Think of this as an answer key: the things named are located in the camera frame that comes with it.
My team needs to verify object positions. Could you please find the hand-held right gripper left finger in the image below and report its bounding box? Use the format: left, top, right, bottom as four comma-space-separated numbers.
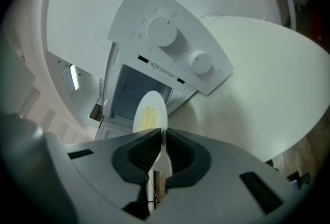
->
64, 127, 163, 220

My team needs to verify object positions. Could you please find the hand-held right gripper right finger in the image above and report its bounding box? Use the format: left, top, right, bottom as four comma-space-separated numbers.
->
151, 127, 307, 224

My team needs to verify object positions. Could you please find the white round plate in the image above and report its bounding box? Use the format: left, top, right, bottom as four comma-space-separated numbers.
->
132, 90, 173, 177

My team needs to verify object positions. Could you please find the white microwave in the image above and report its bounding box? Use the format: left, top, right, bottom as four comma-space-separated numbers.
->
87, 0, 235, 142

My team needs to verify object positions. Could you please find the ceiling tube light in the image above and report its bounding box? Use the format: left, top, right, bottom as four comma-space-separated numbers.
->
69, 63, 80, 91

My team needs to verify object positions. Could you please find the large white table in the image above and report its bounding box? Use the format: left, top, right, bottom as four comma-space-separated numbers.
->
164, 15, 330, 162

